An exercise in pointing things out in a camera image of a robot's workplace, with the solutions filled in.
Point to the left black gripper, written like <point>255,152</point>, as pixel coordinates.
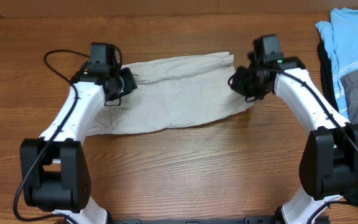
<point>130,82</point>

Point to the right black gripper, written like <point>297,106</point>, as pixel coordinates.
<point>237,84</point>

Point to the beige khaki shorts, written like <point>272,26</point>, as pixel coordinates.
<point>175,92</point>

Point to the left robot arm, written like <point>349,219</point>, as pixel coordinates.
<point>55,178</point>

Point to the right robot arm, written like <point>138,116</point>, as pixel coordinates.
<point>328,168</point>

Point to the black garment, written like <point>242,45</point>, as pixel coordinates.
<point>328,92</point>

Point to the light blue shirt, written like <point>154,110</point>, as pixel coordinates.
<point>340,37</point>

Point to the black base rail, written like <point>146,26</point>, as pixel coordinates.
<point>197,221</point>

